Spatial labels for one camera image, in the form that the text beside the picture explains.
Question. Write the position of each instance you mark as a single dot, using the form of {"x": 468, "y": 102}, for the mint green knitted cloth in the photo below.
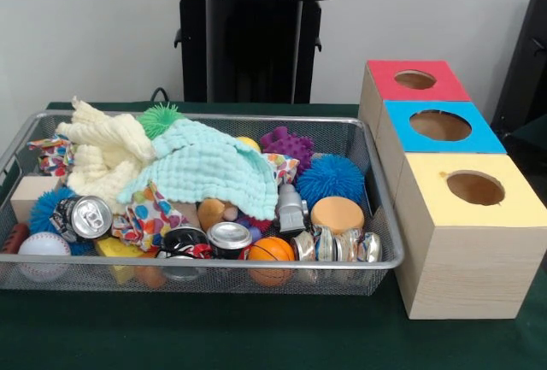
{"x": 205, "y": 165}

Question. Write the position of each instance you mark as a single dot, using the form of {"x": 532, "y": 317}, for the colourful dotted packet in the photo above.
{"x": 149, "y": 218}

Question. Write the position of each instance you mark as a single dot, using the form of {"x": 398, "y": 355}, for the cream knitted cloth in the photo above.
{"x": 107, "y": 152}

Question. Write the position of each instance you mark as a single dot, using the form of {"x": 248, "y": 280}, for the wooden box with three holes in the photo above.
{"x": 461, "y": 267}

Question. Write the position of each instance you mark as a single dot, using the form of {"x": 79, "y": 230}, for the purple knobbly rubber toy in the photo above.
{"x": 286, "y": 145}

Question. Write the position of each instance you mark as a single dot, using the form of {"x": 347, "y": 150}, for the grey plastic robot toy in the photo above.
{"x": 290, "y": 209}

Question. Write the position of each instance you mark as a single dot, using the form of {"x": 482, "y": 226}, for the blue spiky rubber ball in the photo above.
{"x": 42, "y": 209}
{"x": 331, "y": 180}

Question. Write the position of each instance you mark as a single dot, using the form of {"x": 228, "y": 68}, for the round orange sponge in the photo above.
{"x": 337, "y": 214}

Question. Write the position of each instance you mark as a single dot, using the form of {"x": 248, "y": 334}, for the small orange basketball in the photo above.
{"x": 271, "y": 249}

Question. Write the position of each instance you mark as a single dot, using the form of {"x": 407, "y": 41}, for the crushed flattened drink can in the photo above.
{"x": 337, "y": 245}

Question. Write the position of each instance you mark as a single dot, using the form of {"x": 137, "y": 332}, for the green spiky rubber ball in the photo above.
{"x": 160, "y": 120}

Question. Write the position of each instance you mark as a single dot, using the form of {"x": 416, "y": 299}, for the dark green table cloth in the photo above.
{"x": 530, "y": 148}
{"x": 256, "y": 336}

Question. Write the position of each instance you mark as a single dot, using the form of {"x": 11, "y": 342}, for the crushed silver can black label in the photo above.
{"x": 87, "y": 218}

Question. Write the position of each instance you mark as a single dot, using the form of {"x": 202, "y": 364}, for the white baseball red stitching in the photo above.
{"x": 45, "y": 247}

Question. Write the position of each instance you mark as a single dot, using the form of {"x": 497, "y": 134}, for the plain wooden block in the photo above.
{"x": 27, "y": 197}

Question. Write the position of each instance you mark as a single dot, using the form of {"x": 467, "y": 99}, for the black floor stand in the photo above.
{"x": 525, "y": 66}

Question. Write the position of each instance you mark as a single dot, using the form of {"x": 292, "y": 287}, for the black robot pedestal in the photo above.
{"x": 256, "y": 45}

